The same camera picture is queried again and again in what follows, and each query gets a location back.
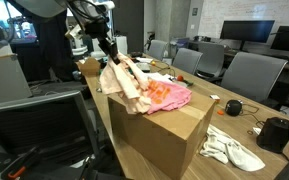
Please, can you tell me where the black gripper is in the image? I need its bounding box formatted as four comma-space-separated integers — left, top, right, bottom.
83, 18, 122, 66

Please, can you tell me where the peach cloth garment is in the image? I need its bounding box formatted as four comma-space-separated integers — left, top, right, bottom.
99, 51, 153, 115

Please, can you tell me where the pink shirt orange print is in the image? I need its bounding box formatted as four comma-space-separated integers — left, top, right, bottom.
143, 79, 193, 115

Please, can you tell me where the small brown cardboard box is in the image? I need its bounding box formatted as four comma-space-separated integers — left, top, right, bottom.
78, 57, 102, 78

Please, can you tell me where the white flat box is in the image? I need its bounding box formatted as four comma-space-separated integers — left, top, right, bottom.
139, 62, 152, 73

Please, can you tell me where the large brown cardboard box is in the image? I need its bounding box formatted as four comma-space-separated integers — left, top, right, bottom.
107, 87, 217, 180

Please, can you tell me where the small white orange box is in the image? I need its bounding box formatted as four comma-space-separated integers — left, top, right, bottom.
209, 94, 221, 103

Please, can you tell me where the white computer tower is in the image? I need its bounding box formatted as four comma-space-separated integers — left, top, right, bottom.
115, 35, 129, 56

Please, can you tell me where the white cabinet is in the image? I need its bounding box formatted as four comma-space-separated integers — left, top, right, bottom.
90, 37, 102, 53

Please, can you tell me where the black flat device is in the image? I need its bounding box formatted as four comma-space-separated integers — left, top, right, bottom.
129, 51, 144, 59

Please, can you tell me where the white paper sheet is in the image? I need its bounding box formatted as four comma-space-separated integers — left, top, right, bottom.
135, 57, 155, 65

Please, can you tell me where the white paper stack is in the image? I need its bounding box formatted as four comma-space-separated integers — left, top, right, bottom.
148, 72, 176, 85

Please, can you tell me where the black bulky object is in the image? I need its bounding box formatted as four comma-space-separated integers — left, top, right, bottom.
15, 14, 73, 83

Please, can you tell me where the blue bin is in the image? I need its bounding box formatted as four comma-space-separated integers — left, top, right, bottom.
174, 37, 191, 49

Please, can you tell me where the dark green small object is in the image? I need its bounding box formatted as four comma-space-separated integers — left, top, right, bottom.
183, 79, 195, 88

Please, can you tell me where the gray framed office chair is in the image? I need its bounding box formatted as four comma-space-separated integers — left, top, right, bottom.
0, 90, 132, 180

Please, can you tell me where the large gray board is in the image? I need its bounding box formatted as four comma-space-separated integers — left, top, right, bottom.
0, 41, 34, 106

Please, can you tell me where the black round speaker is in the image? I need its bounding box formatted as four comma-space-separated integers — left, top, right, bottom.
224, 99, 244, 118

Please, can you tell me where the white crumpled towel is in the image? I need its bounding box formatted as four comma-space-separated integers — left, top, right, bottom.
199, 124, 267, 173

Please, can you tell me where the orange black clamp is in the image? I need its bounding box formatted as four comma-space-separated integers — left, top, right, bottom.
0, 146, 41, 180

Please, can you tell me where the white paper slip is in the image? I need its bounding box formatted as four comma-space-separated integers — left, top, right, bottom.
252, 126, 263, 137

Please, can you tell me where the black cylindrical appliance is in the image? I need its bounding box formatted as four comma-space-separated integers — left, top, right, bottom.
255, 116, 289, 155

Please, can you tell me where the tan wrist camera mount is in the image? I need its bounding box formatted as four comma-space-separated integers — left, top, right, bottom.
64, 23, 85, 43

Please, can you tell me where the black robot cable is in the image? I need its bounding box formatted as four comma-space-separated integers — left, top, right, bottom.
63, 0, 100, 33

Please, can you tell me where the black table cable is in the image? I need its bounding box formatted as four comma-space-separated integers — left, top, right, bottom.
154, 64, 177, 79

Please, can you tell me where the black speaker cable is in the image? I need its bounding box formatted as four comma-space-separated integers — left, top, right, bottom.
239, 102, 261, 118

